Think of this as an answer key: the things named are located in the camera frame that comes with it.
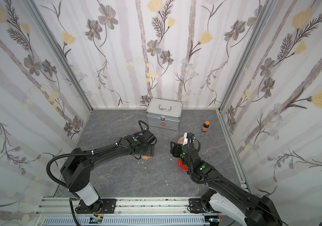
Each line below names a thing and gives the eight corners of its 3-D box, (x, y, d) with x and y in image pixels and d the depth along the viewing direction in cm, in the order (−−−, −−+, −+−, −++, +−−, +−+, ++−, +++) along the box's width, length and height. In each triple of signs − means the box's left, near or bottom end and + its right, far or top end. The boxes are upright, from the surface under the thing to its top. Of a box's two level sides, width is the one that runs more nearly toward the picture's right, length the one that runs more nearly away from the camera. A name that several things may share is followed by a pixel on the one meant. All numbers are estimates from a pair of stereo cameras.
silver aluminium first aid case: (148, 130, 109) (146, 116, 97) (150, 108, 125) (148, 94, 112) (181, 130, 109) (183, 116, 97) (179, 108, 125) (181, 94, 112)
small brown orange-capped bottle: (202, 132, 108) (205, 124, 100) (201, 128, 110) (204, 120, 102) (207, 132, 108) (210, 124, 100) (206, 128, 110) (209, 120, 102)
